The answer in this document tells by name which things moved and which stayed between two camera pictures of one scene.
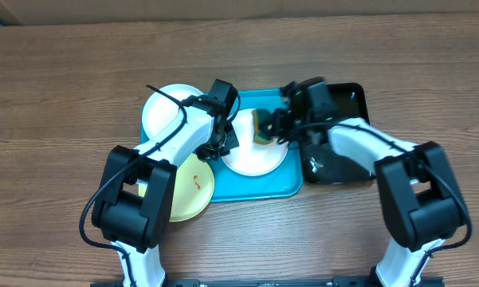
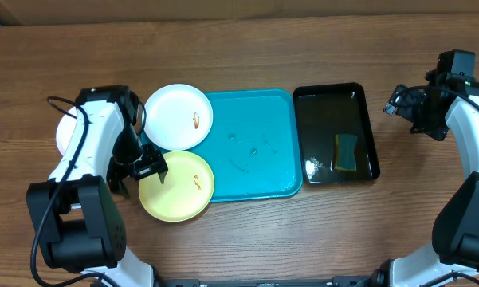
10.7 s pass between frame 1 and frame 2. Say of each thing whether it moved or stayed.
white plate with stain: moved
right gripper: moved
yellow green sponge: moved
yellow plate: stayed
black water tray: stayed
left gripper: moved
